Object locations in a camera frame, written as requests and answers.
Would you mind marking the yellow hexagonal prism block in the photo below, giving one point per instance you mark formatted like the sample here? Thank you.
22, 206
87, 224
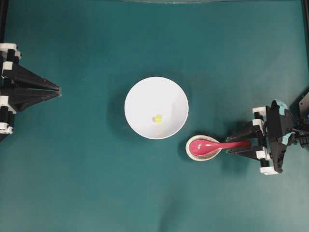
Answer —
158, 119

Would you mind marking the red plastic spoon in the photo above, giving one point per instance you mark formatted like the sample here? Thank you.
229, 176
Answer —
202, 147

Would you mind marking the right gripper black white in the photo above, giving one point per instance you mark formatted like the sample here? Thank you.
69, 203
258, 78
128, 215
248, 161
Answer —
257, 129

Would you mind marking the crackle-glaze spoon rest dish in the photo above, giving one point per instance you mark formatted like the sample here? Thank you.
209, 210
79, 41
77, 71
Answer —
204, 157

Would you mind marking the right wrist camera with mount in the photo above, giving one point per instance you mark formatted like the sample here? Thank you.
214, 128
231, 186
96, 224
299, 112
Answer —
280, 124

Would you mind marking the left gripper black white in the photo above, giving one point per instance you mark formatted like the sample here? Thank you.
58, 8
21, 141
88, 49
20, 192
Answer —
17, 100

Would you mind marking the white round bowl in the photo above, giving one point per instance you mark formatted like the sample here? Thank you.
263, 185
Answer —
156, 96

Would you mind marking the black aluminium frame rail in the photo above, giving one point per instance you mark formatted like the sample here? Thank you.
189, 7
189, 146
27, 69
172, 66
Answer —
3, 16

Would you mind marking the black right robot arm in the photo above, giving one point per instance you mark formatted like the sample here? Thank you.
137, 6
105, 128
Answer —
301, 137

